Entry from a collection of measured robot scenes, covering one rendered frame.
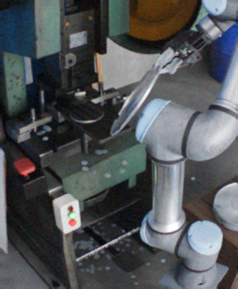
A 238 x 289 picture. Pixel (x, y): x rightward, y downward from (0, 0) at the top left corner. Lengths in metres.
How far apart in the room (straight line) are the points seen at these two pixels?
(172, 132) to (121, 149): 0.68
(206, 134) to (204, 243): 0.40
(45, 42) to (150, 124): 0.53
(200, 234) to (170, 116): 0.42
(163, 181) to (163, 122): 0.19
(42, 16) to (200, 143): 0.67
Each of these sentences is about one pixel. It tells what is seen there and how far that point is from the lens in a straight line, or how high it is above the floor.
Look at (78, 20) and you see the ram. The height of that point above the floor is 1.14.
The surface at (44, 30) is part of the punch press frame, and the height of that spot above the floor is 1.16.
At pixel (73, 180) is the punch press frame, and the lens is 1.61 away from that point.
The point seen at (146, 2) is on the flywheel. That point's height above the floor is 1.14.
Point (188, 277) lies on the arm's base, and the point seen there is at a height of 0.51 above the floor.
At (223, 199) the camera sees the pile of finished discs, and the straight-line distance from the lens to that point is 1.91.
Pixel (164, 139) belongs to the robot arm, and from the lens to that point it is 1.06.
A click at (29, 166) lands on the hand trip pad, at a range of 1.45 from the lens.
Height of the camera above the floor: 1.62
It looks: 32 degrees down
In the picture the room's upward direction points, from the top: straight up
